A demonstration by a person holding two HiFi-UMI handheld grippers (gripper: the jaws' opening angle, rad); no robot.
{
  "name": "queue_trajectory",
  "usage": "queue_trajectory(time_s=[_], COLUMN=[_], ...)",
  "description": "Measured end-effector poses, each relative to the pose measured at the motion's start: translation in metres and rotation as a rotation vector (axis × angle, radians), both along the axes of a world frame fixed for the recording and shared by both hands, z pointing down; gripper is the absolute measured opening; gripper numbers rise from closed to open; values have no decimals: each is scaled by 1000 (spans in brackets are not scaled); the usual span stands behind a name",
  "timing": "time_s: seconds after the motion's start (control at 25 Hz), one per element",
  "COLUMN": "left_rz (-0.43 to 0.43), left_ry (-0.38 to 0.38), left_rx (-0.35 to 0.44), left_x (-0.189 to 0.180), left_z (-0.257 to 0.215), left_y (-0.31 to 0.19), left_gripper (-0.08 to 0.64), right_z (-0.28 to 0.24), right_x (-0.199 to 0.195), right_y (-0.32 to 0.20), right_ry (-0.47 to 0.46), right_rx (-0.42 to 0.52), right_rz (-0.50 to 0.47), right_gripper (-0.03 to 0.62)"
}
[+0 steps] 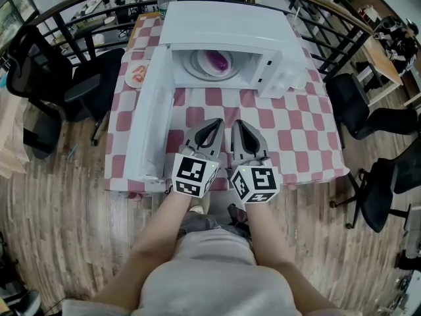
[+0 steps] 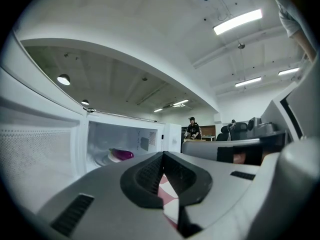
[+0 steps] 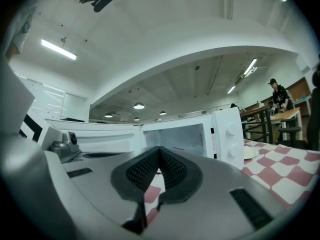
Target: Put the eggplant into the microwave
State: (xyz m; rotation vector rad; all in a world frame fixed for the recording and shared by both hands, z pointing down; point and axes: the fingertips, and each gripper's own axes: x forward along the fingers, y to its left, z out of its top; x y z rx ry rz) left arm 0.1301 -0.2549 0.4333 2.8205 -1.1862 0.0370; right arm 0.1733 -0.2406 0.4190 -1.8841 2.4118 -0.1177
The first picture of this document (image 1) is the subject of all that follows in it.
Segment black bag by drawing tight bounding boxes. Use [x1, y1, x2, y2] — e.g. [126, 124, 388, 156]
[22, 108, 64, 161]

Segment person's right forearm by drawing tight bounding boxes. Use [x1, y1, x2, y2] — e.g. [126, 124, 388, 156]
[245, 201, 334, 316]

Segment black metal railing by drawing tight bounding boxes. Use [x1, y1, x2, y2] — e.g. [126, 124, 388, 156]
[0, 0, 376, 78]

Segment person's grey shirt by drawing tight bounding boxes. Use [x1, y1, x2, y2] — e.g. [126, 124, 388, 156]
[62, 228, 304, 316]

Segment small plate with food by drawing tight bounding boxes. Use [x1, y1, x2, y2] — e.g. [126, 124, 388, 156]
[124, 61, 151, 89]

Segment person's grey shorts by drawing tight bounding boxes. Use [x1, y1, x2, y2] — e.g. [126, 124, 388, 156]
[177, 211, 255, 244]

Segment black mesh office chair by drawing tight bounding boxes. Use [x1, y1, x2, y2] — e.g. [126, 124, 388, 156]
[5, 24, 126, 147]

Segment black helmet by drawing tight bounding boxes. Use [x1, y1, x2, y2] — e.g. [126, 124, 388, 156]
[378, 15, 396, 34]

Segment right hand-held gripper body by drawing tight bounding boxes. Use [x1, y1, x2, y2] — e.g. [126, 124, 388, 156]
[230, 151, 281, 205]

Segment person's dark shoe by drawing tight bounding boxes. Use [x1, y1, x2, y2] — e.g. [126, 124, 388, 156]
[228, 203, 250, 230]

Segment purple eggplant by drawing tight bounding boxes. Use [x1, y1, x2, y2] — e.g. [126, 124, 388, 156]
[205, 51, 232, 72]

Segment white microwave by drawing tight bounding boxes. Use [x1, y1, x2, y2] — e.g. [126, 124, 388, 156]
[105, 1, 310, 182]

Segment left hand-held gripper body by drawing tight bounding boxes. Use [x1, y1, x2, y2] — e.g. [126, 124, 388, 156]
[171, 136, 222, 199]

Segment beige cloth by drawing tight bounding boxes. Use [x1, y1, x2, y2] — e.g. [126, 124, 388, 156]
[0, 90, 30, 178]

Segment wooden desk with white legs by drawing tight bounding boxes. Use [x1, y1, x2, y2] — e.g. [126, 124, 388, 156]
[356, 34, 405, 105]

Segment person's left forearm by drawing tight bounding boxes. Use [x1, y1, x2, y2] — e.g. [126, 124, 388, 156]
[94, 189, 193, 311]

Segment pink white checkered tablecloth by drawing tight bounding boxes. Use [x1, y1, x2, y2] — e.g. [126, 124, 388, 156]
[104, 13, 351, 194]

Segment white side table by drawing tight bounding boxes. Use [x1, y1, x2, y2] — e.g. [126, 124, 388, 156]
[399, 205, 421, 270]

